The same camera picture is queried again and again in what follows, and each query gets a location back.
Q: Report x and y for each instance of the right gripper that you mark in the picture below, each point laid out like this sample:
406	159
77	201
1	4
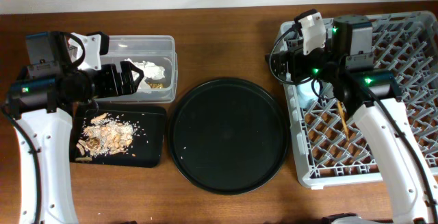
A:
293	57

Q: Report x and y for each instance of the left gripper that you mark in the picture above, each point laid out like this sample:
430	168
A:
110	72

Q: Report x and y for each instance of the brown gold snack wrapper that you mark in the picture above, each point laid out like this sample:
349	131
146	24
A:
155	85

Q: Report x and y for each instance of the white tissue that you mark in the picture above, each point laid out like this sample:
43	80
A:
152	74

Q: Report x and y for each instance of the blue cup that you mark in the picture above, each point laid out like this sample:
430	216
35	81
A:
306	95

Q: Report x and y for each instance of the food scraps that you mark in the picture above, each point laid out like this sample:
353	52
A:
108	134

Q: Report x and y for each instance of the wooden chopstick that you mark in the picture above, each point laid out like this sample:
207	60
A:
342	115

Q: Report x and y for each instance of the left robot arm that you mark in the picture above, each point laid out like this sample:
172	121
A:
64	68

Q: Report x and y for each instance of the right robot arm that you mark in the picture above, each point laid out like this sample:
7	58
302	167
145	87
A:
373	99

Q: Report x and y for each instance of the grey dishwasher rack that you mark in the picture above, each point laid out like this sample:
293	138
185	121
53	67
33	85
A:
404	43

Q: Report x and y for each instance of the clear plastic bin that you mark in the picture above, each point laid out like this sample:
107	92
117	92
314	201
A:
157	49

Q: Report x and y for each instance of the black rectangular tray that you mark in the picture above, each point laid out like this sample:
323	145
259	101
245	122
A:
148	121

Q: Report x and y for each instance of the round black tray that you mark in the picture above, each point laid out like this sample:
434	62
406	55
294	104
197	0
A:
228	136

